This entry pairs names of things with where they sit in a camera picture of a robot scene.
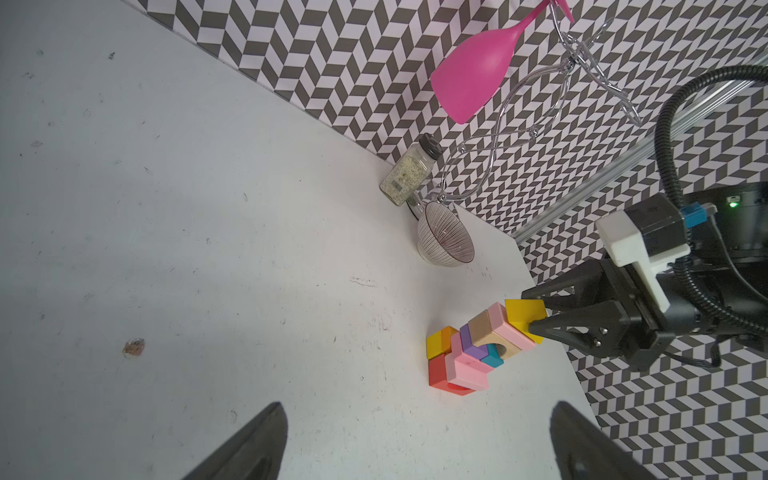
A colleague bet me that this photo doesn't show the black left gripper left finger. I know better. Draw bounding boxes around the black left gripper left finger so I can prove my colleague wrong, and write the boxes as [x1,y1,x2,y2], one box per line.
[183,402,288,480]

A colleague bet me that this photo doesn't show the pink lamp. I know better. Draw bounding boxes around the pink lamp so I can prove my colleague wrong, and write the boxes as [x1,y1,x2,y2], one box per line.
[430,0,575,124]

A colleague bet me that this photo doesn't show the natural wood block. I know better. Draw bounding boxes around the natural wood block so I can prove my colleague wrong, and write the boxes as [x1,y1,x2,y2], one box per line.
[467,310,522,360]

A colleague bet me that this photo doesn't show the striped ceramic bowl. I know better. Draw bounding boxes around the striped ceramic bowl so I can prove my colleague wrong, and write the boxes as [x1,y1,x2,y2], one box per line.
[417,202,476,267]

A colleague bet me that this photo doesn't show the orange wood block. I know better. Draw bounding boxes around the orange wood block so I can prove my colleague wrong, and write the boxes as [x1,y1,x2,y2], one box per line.
[438,326,457,354]

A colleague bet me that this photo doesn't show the pink half-round wood block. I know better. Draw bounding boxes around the pink half-round wood block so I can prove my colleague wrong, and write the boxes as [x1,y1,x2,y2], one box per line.
[445,354,489,391]

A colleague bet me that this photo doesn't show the glass spice jar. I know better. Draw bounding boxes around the glass spice jar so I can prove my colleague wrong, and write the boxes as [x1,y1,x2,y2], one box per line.
[380,133,443,206]

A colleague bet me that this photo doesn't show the purple wood cube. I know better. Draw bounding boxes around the purple wood cube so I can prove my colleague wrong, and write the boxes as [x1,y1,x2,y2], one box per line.
[459,324,489,360]

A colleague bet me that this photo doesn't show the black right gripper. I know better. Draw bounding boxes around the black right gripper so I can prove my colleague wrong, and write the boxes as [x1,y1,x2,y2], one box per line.
[521,259,767,371]

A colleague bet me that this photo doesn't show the chrome wire stand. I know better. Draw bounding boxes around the chrome wire stand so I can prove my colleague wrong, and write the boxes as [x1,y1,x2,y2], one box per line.
[407,0,644,220]

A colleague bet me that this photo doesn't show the teal wood cube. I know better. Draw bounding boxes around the teal wood cube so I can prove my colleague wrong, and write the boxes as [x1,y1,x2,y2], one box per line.
[481,343,504,369]

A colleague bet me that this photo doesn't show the yellow triangular wood block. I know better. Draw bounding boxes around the yellow triangular wood block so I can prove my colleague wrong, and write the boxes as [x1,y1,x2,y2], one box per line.
[505,299,548,344]

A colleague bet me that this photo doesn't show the pink rectangular wood block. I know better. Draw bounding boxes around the pink rectangular wood block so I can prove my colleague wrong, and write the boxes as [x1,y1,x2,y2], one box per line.
[451,333,494,374]

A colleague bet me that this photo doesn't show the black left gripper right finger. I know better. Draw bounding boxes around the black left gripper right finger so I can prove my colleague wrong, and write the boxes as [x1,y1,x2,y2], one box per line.
[550,401,656,480]

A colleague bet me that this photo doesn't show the red arch wood block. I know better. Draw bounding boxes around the red arch wood block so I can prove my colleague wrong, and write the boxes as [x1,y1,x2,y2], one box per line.
[428,355,473,396]

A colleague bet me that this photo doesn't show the yellow half-round wood block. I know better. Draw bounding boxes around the yellow half-round wood block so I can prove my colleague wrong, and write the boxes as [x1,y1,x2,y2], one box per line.
[426,331,444,360]

